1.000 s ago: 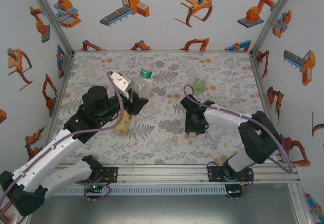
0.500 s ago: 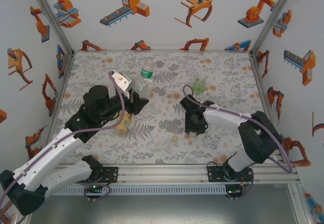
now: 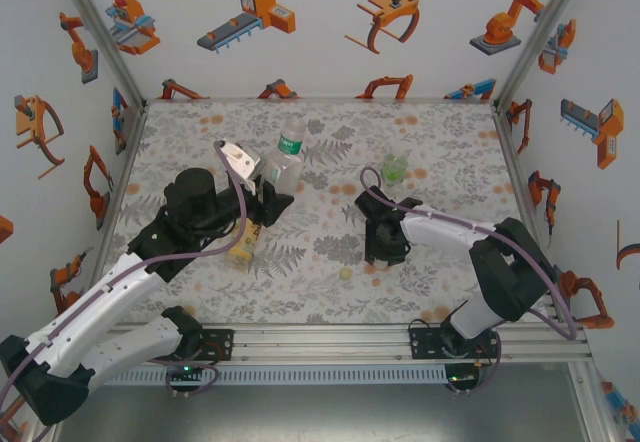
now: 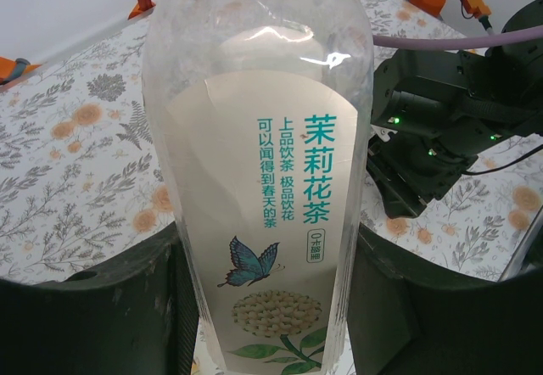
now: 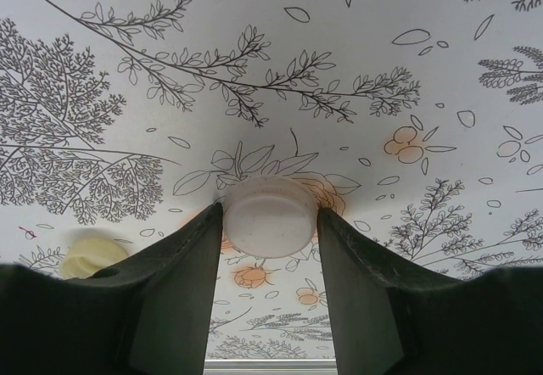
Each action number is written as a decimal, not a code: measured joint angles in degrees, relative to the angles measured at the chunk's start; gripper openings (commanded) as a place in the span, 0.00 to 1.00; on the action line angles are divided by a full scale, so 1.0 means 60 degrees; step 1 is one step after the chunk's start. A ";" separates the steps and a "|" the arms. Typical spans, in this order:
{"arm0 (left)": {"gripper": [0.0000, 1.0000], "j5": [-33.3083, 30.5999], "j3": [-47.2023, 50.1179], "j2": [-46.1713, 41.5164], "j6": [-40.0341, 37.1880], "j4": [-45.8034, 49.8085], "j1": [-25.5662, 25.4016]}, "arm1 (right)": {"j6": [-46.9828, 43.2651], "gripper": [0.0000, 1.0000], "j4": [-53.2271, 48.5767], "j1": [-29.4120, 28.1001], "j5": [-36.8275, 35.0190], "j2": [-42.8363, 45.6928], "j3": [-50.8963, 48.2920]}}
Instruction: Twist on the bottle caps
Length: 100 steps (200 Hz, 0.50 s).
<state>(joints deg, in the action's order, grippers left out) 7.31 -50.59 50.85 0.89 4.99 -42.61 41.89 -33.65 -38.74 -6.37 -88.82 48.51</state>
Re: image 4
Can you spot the floral patterned table cover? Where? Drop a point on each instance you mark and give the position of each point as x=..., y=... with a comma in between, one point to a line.
x=63, y=158

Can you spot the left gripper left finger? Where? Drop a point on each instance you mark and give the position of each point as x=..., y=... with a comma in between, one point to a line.
x=85, y=328

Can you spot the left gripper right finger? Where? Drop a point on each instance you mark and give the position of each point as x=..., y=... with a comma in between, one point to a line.
x=445, y=328

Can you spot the clear bottle white tea label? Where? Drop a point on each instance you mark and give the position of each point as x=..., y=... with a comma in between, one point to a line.
x=254, y=158

